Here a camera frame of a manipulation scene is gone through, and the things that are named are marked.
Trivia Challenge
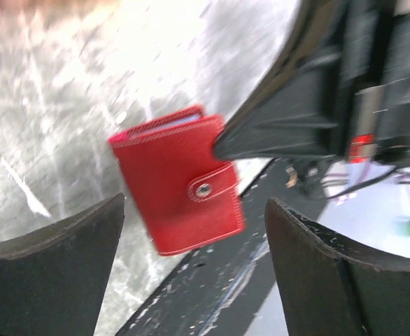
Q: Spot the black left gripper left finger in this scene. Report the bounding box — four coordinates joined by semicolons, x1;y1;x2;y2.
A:
0;193;125;335

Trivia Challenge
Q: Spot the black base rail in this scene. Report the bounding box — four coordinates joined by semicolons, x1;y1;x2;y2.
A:
118;159;326;335

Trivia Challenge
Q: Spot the red leather card holder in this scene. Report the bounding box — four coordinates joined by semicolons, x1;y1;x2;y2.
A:
108;105;245;256

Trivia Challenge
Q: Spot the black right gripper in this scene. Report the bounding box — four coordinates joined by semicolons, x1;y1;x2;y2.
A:
213;1;410;165

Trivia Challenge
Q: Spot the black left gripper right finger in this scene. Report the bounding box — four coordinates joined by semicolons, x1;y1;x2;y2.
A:
264;198;410;335

